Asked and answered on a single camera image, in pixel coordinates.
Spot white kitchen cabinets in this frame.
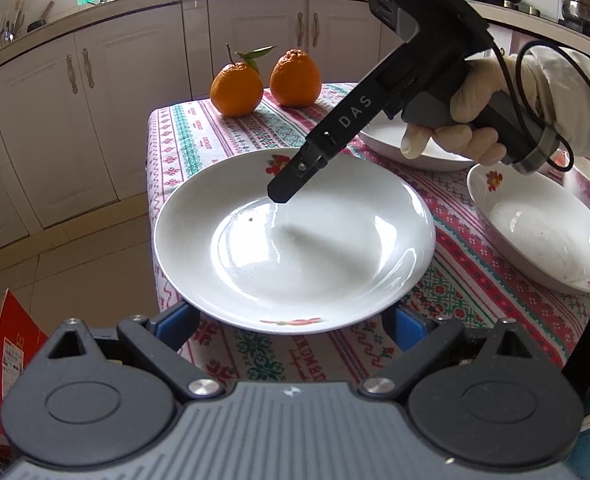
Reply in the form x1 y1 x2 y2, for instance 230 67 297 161
0 0 384 248

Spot white sleeve right forearm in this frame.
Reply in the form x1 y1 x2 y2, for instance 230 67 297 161
524 47 590 158

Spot red white box floor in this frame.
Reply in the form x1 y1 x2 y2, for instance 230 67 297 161
0 289 48 434

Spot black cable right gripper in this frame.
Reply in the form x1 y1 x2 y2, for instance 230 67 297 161
451 0 590 174

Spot white plate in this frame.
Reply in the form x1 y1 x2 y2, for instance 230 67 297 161
154 148 435 335
466 164 590 294
359 112 474 172

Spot knobby orange without leaf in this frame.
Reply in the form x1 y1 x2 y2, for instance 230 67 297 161
269 49 322 107

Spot orange with green leaf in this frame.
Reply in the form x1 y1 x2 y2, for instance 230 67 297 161
209 44 274 118

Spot right hand white glove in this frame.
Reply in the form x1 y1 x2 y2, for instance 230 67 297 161
400 54 544 167

